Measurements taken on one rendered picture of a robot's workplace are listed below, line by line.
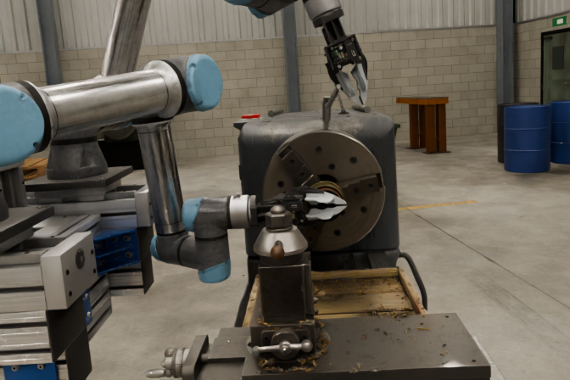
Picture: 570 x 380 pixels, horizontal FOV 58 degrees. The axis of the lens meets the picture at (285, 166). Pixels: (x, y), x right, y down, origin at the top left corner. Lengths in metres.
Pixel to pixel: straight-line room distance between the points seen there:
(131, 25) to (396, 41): 10.68
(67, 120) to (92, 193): 0.51
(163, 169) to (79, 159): 0.27
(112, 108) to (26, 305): 0.35
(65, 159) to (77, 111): 0.49
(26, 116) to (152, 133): 0.42
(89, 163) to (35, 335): 0.57
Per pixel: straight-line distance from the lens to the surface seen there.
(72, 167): 1.39
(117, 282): 1.43
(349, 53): 1.14
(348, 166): 1.32
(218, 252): 1.17
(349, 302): 1.16
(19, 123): 0.84
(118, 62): 1.47
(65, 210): 1.42
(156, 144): 1.20
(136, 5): 1.44
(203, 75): 1.07
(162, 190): 1.22
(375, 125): 1.48
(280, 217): 0.73
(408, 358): 0.78
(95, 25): 11.60
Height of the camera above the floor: 1.35
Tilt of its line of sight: 9 degrees down
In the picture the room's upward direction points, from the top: 4 degrees counter-clockwise
